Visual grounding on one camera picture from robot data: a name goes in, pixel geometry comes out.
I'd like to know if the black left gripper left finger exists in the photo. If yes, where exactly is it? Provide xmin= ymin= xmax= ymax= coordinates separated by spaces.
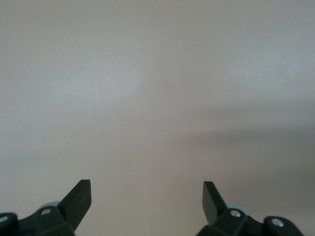
xmin=0 ymin=179 xmax=93 ymax=236

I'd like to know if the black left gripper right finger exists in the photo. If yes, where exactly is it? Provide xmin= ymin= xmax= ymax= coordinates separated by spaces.
xmin=195 ymin=181 xmax=302 ymax=236

